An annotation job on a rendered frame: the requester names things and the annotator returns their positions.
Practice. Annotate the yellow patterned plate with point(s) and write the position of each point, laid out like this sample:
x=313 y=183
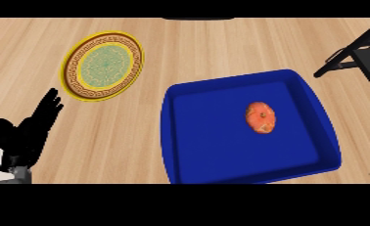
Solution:
x=102 y=65

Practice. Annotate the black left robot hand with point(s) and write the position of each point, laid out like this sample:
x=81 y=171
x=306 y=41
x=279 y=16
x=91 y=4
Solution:
x=32 y=128

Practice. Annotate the orange-red pear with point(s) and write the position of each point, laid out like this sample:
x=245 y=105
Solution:
x=260 y=117

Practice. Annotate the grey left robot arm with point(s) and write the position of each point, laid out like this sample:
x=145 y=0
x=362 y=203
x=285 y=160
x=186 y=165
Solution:
x=16 y=175

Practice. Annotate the blue tray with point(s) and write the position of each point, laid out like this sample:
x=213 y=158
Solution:
x=239 y=132

